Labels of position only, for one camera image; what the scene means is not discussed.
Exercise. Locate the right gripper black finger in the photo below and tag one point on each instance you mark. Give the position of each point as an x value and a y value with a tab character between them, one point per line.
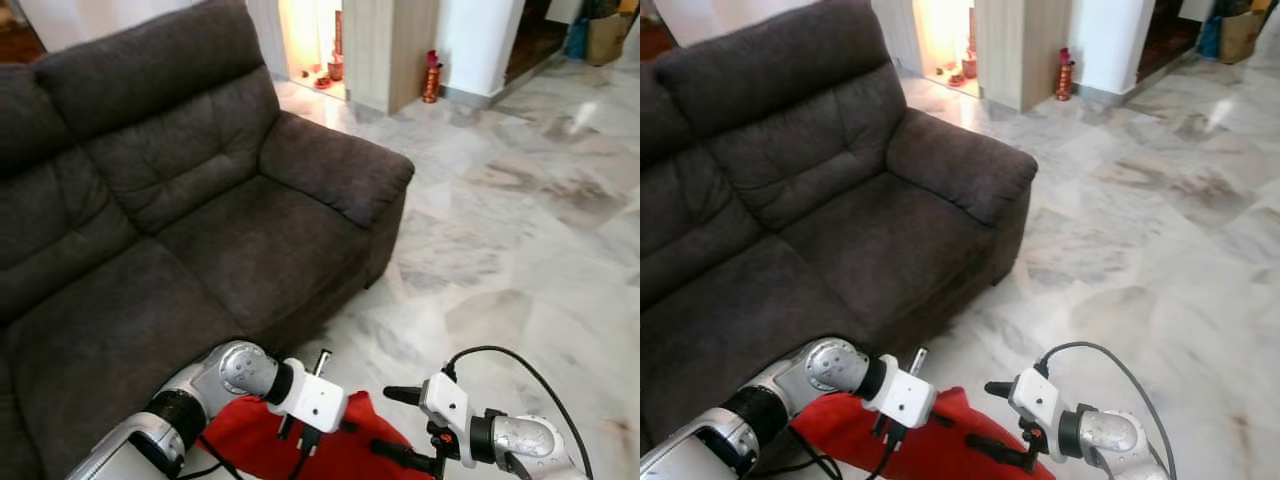
1000	450
405	457
403	394
1000	389

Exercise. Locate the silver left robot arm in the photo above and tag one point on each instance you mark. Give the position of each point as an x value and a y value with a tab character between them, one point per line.
220	375
820	370

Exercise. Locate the dark grey fabric sofa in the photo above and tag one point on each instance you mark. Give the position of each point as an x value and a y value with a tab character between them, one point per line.
830	200
200	200

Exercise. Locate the red offering bowl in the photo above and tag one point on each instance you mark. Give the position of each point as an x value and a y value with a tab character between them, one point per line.
958	80
323	83

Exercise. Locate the red brown vase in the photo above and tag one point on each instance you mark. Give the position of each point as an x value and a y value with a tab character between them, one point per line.
432	80
1065	78

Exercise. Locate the brown incense pot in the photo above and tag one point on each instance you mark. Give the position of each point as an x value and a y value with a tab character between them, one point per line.
970	68
335	70

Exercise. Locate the light wood cabinet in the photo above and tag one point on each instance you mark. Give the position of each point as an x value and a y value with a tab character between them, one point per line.
1020	50
390	50

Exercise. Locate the dark wooden staircase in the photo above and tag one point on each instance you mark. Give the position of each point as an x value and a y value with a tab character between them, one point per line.
535	45
1165	40

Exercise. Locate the blue container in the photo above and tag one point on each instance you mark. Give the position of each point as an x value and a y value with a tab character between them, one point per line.
577	40
1209	38

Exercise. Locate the brown box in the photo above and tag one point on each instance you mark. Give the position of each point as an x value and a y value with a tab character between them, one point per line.
608	40
1240	38

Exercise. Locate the dark bag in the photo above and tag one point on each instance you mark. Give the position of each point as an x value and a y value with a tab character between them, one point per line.
605	8
1240	6

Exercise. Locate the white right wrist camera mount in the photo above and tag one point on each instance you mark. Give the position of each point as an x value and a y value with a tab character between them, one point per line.
1035	398
445	400

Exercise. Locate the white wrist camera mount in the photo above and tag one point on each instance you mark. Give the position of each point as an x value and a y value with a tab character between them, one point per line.
445	400
910	398
1035	398
318	400

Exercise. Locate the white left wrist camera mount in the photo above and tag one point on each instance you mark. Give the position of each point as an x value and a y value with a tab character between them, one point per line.
318	400
910	398

